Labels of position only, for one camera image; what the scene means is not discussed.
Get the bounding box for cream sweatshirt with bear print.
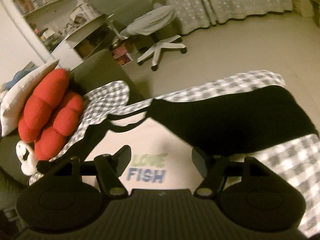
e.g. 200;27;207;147
66;85;319;190

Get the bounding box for white fluffy earmuffs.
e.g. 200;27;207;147
16;141;38;176

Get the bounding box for lower red flower cushion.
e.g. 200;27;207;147
35;90;84;161

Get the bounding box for white desk with clutter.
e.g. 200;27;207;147
51;3;117;69

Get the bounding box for white pillow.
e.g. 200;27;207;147
1;60;59;137

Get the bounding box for white bookshelf with books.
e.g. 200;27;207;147
1;0;84;60

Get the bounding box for red flower cushion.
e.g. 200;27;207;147
35;90;84;161
18;68;69;142

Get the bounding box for grey white office chair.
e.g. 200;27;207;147
90;0;187;72

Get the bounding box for dark green sofa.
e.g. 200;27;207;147
1;49;145;215

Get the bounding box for upper red flower cushion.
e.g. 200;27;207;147
18;68;69;142

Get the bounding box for grey white checkered blanket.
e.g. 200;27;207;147
30;70;319;236

